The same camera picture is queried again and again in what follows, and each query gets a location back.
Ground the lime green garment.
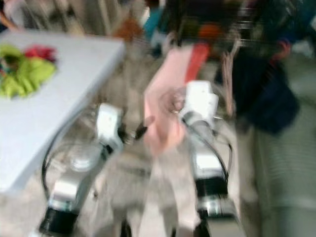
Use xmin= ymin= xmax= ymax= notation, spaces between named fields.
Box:
xmin=0 ymin=43 xmax=57 ymax=98

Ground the pale pink garment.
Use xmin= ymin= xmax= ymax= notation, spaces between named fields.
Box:
xmin=143 ymin=47 xmax=198 ymax=158

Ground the coral red garment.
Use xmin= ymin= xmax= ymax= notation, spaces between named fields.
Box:
xmin=185 ymin=42 xmax=210 ymax=84

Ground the person in teal shirt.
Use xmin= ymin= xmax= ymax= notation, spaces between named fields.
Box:
xmin=141 ymin=0 xmax=164 ymax=47

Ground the light blue folding table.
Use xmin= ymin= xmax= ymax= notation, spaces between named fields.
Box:
xmin=0 ymin=30 xmax=125 ymax=194

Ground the navy blue garment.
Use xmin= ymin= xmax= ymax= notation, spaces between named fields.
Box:
xmin=215 ymin=47 xmax=301 ymax=134

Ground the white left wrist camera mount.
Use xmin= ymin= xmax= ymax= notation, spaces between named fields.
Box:
xmin=96 ymin=103 xmax=124 ymax=149

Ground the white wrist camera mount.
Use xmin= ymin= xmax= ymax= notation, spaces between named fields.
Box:
xmin=180 ymin=80 xmax=219 ymax=124
xmin=96 ymin=103 xmax=124 ymax=149

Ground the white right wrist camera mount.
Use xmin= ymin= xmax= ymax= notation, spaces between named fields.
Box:
xmin=180 ymin=80 xmax=219 ymax=124

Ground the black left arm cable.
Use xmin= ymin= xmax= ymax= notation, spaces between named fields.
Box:
xmin=40 ymin=118 xmax=99 ymax=198

